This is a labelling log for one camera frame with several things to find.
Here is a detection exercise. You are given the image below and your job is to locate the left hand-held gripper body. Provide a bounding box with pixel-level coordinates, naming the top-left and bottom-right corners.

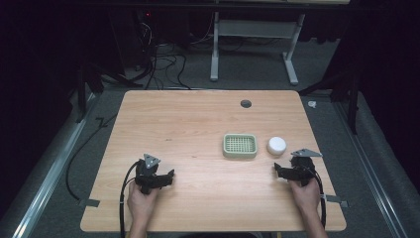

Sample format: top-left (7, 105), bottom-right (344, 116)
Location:
top-left (134, 153), bottom-right (165, 195)

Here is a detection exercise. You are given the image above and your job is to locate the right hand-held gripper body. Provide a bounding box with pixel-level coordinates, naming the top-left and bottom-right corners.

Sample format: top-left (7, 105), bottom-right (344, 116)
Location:
top-left (286, 148), bottom-right (324, 188)

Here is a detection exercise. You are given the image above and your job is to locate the white round soap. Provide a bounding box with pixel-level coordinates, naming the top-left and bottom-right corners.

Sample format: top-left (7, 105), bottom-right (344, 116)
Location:
top-left (266, 136), bottom-right (288, 157)

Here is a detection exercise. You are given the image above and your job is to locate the green soap dish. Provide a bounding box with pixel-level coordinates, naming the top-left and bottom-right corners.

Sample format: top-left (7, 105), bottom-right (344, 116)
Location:
top-left (223, 133), bottom-right (259, 160)

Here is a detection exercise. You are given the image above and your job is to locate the person's left hand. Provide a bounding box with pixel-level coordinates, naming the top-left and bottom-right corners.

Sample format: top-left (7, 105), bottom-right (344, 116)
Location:
top-left (127, 180), bottom-right (160, 218)

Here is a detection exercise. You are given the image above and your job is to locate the person's right hand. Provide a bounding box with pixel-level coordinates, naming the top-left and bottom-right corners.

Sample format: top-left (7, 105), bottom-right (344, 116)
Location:
top-left (288, 178), bottom-right (322, 215)

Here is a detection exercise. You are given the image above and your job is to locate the grey tape strip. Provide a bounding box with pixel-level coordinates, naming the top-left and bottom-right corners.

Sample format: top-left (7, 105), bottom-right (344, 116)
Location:
top-left (320, 193), bottom-right (350, 209)
top-left (78, 197), bottom-right (101, 208)

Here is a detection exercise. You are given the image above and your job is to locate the black tripod stand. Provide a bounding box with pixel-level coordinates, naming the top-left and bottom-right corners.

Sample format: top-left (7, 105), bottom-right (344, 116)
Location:
top-left (72, 60), bottom-right (144, 124)
top-left (297, 63), bottom-right (362, 136)

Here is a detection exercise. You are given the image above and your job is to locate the dark computer case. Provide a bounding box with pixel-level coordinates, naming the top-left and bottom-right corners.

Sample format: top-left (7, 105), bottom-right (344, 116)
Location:
top-left (108, 9), bottom-right (158, 71)

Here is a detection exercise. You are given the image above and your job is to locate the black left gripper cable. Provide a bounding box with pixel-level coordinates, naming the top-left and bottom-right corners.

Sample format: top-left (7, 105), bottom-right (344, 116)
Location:
top-left (119, 161), bottom-right (142, 238)

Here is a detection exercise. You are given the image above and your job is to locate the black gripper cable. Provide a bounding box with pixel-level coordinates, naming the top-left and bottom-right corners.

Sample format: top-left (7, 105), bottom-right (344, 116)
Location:
top-left (305, 165), bottom-right (328, 230)
top-left (119, 161), bottom-right (142, 238)

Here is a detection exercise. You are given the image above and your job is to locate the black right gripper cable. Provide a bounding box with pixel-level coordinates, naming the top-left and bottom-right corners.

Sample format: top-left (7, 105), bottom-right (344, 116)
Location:
top-left (305, 165), bottom-right (328, 230)

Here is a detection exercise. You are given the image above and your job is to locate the aluminium floor rail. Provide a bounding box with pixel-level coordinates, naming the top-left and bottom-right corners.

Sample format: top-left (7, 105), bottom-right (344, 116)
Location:
top-left (12, 93), bottom-right (97, 238)
top-left (332, 101), bottom-right (410, 238)

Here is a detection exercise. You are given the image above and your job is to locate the black floor cable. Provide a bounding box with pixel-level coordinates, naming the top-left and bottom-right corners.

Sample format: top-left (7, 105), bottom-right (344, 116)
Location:
top-left (64, 113), bottom-right (119, 202)

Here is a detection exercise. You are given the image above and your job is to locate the tangle of black cables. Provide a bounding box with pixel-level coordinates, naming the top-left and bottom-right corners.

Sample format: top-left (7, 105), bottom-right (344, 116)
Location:
top-left (132, 19), bottom-right (216, 91)

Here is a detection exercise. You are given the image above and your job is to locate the white metal desk frame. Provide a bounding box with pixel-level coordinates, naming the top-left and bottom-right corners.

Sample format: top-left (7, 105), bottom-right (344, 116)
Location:
top-left (209, 11), bottom-right (307, 86)

